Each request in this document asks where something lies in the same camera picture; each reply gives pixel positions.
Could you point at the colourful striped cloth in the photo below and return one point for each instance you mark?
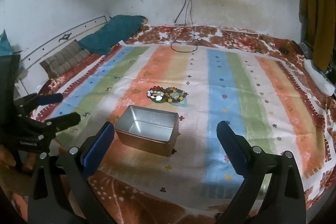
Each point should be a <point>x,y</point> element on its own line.
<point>210,108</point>

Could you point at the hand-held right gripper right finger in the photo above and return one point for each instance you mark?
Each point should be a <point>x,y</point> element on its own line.
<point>231,148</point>

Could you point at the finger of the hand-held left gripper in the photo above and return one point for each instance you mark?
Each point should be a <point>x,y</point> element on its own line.
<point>50,98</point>
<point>65,120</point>

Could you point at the yellow hanging cloth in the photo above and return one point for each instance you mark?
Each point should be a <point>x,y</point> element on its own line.
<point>313,11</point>

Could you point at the small black object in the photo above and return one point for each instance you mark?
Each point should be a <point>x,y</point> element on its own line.
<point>283,50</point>

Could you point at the teal blanket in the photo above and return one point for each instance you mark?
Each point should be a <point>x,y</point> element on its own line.
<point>110,33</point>

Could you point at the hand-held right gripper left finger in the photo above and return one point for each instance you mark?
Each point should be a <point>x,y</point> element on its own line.
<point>99,148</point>

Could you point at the white bed headboard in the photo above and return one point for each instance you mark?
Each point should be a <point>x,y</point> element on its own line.
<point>52,37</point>

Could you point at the silver metal tin box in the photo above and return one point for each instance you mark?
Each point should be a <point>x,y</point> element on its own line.
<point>147,132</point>

